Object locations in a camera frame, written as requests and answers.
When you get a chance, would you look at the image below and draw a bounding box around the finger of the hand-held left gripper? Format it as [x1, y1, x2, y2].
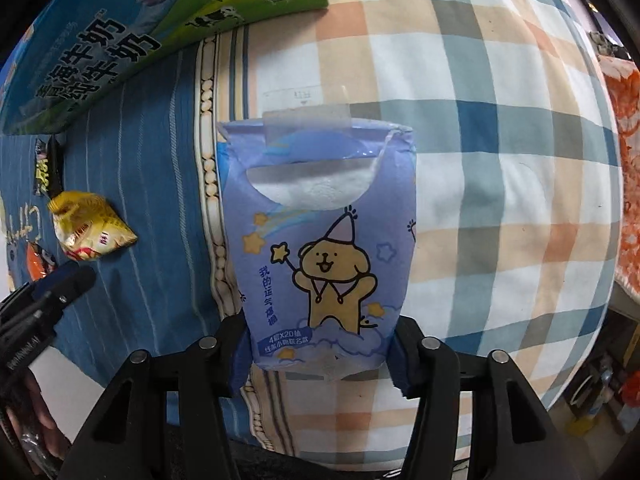
[29, 263, 97, 320]

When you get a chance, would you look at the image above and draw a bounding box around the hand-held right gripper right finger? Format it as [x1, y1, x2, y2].
[391, 316, 592, 480]

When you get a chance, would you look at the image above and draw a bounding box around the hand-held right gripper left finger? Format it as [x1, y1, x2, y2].
[59, 314, 252, 480]

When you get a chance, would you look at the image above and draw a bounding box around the purple tissue pack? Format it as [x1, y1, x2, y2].
[216, 116, 418, 377]

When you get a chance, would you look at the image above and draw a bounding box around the person's left hand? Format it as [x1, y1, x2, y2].
[20, 371, 68, 461]

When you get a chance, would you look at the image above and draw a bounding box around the orange snack packet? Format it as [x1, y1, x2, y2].
[25, 241, 57, 282]

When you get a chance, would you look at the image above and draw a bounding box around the yellow snack packet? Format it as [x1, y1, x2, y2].
[47, 190, 139, 264]

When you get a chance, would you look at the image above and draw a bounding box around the blue striped bed sheet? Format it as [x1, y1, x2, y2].
[0, 35, 263, 443]

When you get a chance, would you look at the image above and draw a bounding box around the black snack packet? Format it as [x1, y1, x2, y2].
[32, 135, 65, 199]

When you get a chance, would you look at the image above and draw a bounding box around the plaid blanket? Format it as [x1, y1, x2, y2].
[197, 0, 623, 461]

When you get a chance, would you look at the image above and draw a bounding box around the green and blue milk carton box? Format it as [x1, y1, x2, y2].
[0, 0, 329, 136]

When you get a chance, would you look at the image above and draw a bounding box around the orange patterned cloth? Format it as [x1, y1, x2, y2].
[596, 54, 640, 307]

